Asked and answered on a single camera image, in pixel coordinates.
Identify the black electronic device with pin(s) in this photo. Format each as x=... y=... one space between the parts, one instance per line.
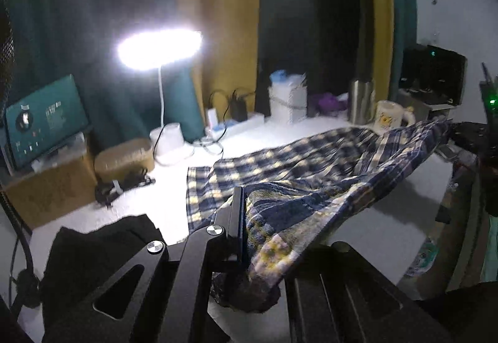
x=432 y=74

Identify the brown oval basket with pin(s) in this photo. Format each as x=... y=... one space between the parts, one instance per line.
x=124 y=158

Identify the white woven basket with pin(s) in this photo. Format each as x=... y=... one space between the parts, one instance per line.
x=288 y=103

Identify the cardboard box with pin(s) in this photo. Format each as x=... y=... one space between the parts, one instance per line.
x=54 y=191

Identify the steel tumbler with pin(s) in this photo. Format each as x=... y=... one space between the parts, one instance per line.
x=362 y=101

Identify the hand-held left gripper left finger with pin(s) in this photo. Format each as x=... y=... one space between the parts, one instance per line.
x=235 y=218

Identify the teal printed box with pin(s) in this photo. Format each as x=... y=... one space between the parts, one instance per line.
x=46 y=121

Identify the white charger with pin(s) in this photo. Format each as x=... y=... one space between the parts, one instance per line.
x=212 y=118

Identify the black cloth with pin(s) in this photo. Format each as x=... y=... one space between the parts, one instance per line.
x=89 y=249

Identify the cream printed mug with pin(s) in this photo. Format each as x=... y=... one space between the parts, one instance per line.
x=389 y=115

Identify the blue yellow plaid pants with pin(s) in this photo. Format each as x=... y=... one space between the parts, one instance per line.
x=311 y=171

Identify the black power adapter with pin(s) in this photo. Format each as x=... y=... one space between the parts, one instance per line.
x=239 y=107

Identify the white power strip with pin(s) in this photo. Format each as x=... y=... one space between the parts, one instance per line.
x=241 y=125

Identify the purple cloth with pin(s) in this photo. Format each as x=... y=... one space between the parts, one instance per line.
x=328 y=103

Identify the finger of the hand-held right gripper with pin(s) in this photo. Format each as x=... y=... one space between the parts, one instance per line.
x=465 y=135

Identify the white desk lamp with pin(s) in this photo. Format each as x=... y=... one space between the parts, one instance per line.
x=171 y=140

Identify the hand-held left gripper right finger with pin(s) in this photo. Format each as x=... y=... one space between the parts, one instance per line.
x=342 y=288

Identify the blue plastic bag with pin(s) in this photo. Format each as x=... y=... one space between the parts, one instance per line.
x=286 y=78

